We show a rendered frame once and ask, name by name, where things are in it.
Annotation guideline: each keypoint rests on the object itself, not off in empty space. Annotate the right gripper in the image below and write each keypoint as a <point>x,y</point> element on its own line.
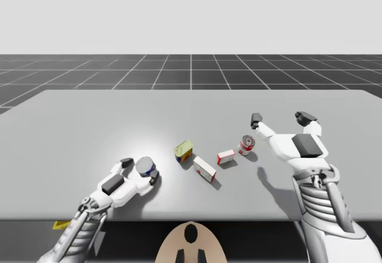
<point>298,148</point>

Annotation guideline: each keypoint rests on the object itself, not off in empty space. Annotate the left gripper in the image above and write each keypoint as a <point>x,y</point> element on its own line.
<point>119,189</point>

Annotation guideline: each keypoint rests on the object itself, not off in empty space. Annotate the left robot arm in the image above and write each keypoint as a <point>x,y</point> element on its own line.
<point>78,230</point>

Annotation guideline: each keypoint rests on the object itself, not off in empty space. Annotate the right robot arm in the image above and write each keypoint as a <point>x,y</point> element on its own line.
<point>326,215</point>

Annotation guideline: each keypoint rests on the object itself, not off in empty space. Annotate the blue flat can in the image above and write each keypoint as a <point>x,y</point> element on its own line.
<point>146,166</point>

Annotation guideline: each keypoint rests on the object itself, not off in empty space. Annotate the red and white can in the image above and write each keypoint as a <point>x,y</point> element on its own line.
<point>246,145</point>

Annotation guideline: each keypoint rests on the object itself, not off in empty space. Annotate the green and blue rectangular can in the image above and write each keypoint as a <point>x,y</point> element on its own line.
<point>183,151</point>

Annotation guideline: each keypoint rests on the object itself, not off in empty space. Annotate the red and white carton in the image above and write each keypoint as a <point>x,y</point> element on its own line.
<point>204,169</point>
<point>226,157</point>

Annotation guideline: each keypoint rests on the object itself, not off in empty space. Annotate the tan robot part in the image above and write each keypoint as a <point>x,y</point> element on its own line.
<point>191,242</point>

